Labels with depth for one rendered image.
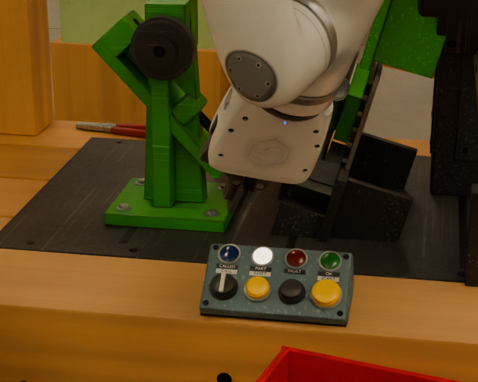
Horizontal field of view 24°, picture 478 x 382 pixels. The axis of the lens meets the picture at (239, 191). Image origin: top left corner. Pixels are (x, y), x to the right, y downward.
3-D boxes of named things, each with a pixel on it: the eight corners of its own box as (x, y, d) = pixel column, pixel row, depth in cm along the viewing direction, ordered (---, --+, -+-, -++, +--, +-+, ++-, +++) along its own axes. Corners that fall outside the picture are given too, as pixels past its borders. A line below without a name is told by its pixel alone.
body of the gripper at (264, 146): (237, 98, 95) (203, 179, 104) (347, 120, 98) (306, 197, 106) (236, 39, 100) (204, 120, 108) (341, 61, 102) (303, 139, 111)
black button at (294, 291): (302, 304, 111) (301, 298, 110) (278, 302, 111) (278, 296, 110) (304, 283, 112) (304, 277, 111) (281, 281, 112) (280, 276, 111)
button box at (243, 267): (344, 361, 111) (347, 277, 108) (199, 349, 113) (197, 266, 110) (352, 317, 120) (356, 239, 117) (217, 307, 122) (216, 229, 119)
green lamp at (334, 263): (340, 272, 112) (340, 259, 112) (318, 270, 113) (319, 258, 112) (341, 264, 114) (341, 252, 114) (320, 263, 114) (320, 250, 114)
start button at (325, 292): (339, 309, 110) (338, 303, 109) (310, 307, 110) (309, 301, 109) (341, 283, 111) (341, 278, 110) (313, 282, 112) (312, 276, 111)
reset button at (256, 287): (267, 301, 111) (266, 295, 110) (243, 299, 112) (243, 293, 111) (270, 280, 112) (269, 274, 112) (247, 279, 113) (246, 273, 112)
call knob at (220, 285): (234, 299, 112) (233, 293, 111) (209, 297, 112) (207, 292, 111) (237, 277, 113) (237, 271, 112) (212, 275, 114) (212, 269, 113)
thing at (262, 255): (272, 267, 113) (272, 255, 113) (250, 265, 114) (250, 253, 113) (274, 260, 115) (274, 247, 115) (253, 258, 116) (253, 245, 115)
